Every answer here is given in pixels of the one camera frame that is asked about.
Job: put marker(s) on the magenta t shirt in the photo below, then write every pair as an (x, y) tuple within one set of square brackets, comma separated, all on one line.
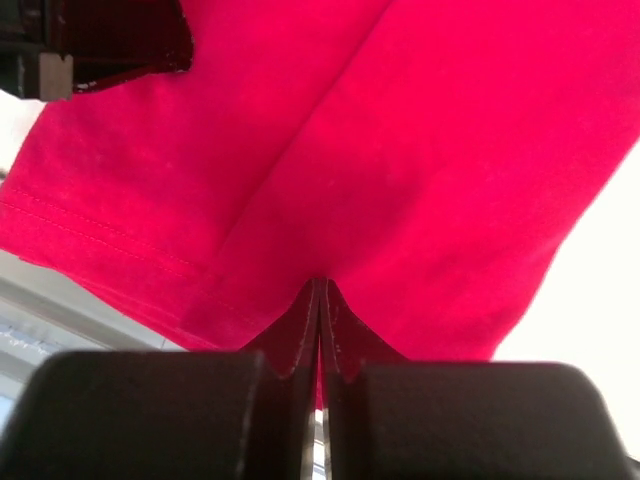
[(429, 156)]

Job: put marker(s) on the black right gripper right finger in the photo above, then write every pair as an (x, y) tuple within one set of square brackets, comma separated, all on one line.
[(347, 346)]

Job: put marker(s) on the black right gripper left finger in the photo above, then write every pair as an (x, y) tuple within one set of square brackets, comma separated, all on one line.
[(280, 429)]

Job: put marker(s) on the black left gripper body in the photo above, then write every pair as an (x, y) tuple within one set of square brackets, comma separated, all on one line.
[(35, 63)]

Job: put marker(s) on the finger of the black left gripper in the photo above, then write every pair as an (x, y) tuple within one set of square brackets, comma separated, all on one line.
[(113, 42)]

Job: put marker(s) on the aluminium front rail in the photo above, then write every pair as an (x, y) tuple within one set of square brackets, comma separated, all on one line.
[(43, 313)]

